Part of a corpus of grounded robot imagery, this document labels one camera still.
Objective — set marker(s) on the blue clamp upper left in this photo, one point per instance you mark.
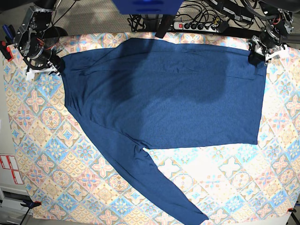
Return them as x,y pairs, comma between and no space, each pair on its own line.
9,33

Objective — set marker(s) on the white power strip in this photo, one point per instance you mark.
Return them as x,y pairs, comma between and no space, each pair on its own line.
187,26

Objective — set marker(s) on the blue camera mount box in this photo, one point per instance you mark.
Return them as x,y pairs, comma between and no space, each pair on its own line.
133,7

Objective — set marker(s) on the black center post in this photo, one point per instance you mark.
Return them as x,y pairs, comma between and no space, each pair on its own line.
164,25

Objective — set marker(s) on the black clamp lower left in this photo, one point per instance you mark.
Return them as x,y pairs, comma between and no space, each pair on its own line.
30,204

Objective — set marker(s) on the red white label stickers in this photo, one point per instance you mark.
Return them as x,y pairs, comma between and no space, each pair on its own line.
9,171

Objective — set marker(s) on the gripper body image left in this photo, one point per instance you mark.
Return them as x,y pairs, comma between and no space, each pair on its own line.
43,57

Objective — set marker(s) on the red black clamp left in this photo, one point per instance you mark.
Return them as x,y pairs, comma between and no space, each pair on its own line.
6,51

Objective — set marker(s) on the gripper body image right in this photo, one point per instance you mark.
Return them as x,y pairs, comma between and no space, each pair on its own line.
265,44

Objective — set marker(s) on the black clamp lower right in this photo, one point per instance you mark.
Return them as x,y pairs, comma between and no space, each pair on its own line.
292,210

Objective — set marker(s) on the blue long-sleeve T-shirt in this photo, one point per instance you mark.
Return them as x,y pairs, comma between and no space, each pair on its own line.
152,94

